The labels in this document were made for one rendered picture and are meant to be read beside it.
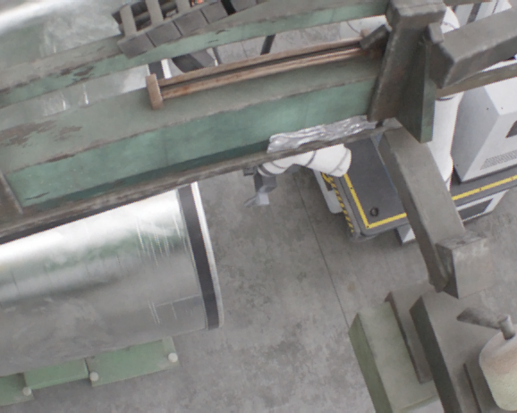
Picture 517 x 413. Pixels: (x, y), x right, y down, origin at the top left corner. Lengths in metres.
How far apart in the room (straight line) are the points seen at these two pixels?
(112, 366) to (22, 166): 1.84
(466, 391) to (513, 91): 1.53
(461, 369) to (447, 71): 0.41
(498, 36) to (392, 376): 0.53
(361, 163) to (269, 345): 0.77
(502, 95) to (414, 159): 1.36
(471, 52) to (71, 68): 0.49
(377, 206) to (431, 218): 1.61
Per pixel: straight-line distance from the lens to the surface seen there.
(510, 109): 2.30
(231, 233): 2.81
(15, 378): 2.75
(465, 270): 0.91
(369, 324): 1.07
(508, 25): 0.95
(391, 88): 0.95
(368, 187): 2.59
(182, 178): 1.00
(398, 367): 1.06
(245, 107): 0.89
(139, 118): 0.89
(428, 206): 0.96
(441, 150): 1.85
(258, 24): 0.79
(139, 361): 2.65
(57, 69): 0.77
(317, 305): 2.73
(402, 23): 0.84
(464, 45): 0.88
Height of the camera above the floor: 2.59
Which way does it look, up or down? 65 degrees down
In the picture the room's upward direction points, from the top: 5 degrees clockwise
